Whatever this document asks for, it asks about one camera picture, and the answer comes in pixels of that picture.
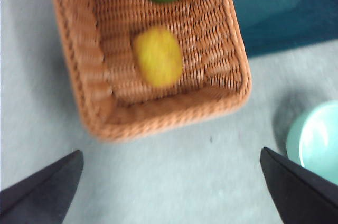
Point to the brown wicker basket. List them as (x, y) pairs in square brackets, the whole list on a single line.
[(211, 49)]

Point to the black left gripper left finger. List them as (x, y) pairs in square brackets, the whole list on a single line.
[(39, 197)]

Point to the dark green tray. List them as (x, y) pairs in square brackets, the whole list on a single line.
[(277, 10)]

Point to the teal bowl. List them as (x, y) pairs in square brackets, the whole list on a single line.
[(317, 139)]

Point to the yellow-brown kiwi fruit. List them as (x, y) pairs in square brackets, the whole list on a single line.
[(158, 57)]

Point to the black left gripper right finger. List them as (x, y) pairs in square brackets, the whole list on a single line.
[(301, 197)]

